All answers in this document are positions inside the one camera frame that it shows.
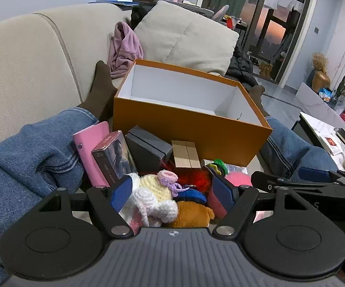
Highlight beige cushion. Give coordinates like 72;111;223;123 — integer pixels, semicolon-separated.
133;0;240;77

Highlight golden bust vase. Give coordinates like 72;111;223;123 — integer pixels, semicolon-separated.
309;52;331;94

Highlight orange cardboard box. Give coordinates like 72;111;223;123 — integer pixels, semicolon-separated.
113;59;273;168

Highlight person's leg blue jeans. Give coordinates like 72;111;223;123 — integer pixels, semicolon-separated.
259;116;339;180
0;108;102;287

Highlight green plastic toy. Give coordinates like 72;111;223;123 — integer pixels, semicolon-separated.
205;158;230;176

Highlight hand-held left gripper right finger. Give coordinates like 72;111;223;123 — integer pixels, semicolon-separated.
212;175;307;237

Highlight white coffee table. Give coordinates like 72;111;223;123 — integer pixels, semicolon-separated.
291;111;345;177

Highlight person's right foot brown sock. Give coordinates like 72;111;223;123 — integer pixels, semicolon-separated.
248;85;270;118

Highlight black book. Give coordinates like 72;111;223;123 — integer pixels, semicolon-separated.
335;127;345;148

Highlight person's left foot brown sock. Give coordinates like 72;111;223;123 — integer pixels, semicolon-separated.
77;60;118;124

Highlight pink notebook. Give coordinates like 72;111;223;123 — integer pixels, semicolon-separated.
72;121;112;188

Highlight person's right leg blue jeans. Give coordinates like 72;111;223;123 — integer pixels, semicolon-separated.
259;116;339;180

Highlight white media cabinet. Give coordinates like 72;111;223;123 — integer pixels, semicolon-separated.
296;82;345;132

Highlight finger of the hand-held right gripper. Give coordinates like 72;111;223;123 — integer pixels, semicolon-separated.
252;171;338;193
292;167;339;186

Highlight blue snack packet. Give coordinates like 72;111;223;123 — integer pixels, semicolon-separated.
318;88;334;101

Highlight grey box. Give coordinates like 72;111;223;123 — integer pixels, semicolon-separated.
125;126;173;173

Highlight person's foot brown sock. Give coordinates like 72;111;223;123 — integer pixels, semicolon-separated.
77;60;118;124
248;85;270;118

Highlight printed card box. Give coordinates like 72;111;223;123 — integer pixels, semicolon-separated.
92;131;138;186

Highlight pink garment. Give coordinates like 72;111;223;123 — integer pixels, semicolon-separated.
107;22;145;80

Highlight red fluffy pompom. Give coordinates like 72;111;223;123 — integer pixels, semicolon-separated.
160;161;214;191

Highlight brown plush bear blue cap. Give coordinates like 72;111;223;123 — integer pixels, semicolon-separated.
167;190;215;228

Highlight blue folder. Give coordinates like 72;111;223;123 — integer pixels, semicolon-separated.
88;0;141;7

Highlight white crochet bunny doll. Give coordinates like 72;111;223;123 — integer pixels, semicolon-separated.
119;170;179;228

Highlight small beige box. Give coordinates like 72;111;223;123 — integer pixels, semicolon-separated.
171;140;202;169

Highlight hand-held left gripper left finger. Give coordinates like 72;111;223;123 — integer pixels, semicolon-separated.
39;176;134;237

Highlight white paper red print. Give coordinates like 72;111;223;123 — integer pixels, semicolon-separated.
318;134;344;156

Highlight black jacket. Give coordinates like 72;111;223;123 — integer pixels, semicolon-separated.
226;39;260;88

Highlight glass balcony door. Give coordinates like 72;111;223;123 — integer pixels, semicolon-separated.
197;0;314;85

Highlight potted green plant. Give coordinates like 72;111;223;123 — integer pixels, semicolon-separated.
329;71;345;115

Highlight beige sofa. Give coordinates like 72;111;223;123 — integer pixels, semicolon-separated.
0;1;242;156

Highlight person's left leg blue jeans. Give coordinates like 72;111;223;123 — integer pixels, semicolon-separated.
0;108;102;287

